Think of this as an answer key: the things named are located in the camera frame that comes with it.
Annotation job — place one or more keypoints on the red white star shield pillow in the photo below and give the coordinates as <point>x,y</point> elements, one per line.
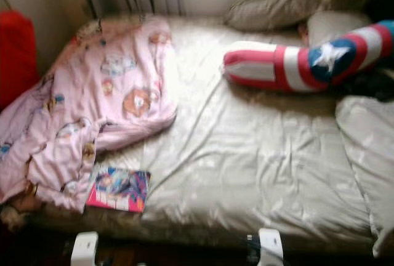
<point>277,66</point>

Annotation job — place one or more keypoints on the pink cartoon print blanket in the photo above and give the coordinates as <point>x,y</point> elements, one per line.
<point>98,93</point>

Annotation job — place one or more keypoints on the plain white pillow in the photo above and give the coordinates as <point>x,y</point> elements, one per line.
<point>335,26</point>

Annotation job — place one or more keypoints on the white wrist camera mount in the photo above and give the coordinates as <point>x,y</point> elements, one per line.
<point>85,249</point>
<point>271,246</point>

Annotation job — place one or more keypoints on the beige floral pillow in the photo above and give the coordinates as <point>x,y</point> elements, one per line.
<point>289,4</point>

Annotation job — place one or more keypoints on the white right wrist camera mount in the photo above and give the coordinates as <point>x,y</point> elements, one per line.
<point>271,246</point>

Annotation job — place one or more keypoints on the large red cushion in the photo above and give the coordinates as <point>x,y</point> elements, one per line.
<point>17,56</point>

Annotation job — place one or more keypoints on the colourful pink blue magazine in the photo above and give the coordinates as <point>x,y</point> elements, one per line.
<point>118,189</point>

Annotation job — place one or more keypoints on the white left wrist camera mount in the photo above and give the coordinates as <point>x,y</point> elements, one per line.
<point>85,249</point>

